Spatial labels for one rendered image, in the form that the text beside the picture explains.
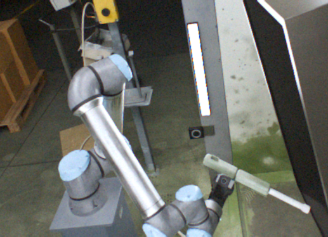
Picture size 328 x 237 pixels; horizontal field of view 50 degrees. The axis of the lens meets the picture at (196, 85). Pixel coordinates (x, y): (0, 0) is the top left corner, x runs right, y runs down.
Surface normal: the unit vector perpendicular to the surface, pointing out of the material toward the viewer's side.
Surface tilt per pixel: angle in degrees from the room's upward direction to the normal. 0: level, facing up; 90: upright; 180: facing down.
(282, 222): 0
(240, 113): 90
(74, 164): 5
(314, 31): 90
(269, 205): 0
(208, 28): 90
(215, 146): 90
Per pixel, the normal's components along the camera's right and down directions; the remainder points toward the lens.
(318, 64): 0.11, 0.46
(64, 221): -0.14, -0.87
